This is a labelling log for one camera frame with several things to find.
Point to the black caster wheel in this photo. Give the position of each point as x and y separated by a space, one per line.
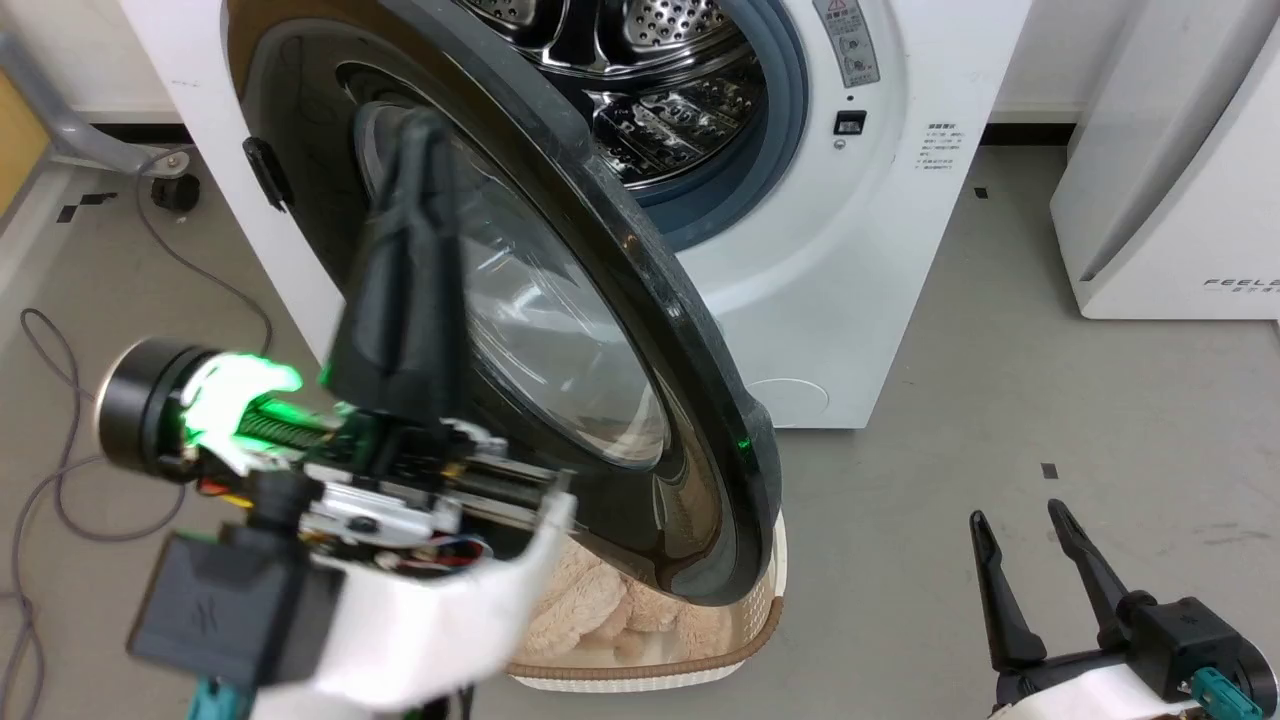
176 192

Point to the white laundry basket brown rim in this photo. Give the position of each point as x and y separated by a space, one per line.
650 681

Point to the grey metal frame leg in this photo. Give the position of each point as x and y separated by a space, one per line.
70 125

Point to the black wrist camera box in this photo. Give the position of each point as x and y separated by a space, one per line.
1190 635
235 610

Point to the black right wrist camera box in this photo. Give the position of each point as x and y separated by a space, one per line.
1190 635

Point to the light wooden board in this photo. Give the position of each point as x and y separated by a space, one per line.
15 140

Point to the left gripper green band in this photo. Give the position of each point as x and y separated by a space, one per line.
440 630

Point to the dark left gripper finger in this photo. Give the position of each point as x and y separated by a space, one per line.
375 320
442 330

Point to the white appliance with grey lettering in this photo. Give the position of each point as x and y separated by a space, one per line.
1170 200

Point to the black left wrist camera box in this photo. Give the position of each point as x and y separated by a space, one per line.
235 610

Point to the black round washer door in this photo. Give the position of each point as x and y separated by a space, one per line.
650 310

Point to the beige plush toy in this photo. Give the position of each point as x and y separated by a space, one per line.
590 610

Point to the white front-load washing machine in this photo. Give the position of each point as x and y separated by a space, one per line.
860 300

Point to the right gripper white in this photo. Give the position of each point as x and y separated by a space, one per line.
1070 695

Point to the black door latch hook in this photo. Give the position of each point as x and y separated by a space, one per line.
268 172

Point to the perforated steel washer drum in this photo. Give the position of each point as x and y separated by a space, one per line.
660 110

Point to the grey warning sticker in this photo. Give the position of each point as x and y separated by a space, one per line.
850 45

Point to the grey-blue rubber door gasket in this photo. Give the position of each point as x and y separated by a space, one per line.
786 120

